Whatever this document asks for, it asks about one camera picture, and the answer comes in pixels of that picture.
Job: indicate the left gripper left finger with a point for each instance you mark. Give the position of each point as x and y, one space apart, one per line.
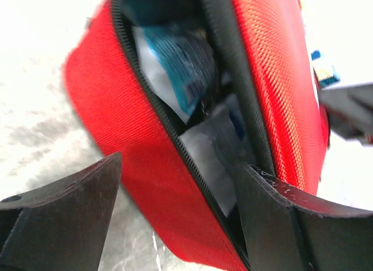
62 225

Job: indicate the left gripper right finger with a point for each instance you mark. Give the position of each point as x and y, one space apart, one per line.
286 228

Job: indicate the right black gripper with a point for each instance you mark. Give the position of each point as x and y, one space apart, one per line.
349 110

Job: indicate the white gauze packet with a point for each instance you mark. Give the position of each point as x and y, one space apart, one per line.
214 146

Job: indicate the red black medicine case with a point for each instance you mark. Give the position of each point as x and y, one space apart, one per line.
211 104

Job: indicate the blue white bandage packet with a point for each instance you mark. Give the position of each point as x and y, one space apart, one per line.
178 63

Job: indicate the blue toy block stack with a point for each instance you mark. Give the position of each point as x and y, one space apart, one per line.
324 70

